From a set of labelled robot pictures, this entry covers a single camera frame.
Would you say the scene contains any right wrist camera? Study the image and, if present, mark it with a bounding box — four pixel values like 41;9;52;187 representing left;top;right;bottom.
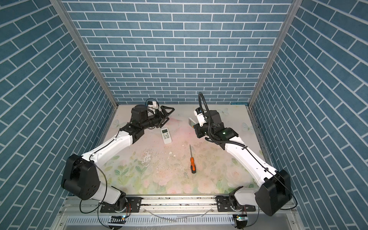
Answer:
194;107;206;127

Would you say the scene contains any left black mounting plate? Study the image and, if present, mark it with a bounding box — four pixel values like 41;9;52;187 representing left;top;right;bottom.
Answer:
101;197;142;214

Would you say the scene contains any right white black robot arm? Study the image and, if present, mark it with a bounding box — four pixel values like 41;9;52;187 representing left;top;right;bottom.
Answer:
193;108;292;216

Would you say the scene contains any orange handled screwdriver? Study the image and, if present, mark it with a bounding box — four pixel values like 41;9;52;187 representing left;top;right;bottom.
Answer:
189;145;196;173

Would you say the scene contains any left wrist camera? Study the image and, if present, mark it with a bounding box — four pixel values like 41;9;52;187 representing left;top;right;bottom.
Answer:
145;98;160;110

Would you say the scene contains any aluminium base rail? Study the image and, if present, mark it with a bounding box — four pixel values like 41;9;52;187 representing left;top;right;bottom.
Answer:
51;194;304;230

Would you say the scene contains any white perforated cable duct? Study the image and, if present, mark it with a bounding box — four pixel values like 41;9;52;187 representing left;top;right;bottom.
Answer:
65;214;235;227

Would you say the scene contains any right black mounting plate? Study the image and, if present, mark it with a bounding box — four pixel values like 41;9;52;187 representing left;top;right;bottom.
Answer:
215;195;256;213

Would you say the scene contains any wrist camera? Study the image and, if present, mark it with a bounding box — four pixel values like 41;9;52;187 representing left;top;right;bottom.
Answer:
194;107;206;127
145;98;160;110

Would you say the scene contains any black mounting plate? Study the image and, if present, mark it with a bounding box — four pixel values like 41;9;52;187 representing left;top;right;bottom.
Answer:
101;197;142;214
215;195;256;213

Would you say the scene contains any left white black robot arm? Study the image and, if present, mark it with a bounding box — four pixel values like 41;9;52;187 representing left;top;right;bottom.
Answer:
61;104;175;212

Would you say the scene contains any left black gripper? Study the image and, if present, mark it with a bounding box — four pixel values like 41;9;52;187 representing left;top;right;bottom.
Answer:
139;105;173;130

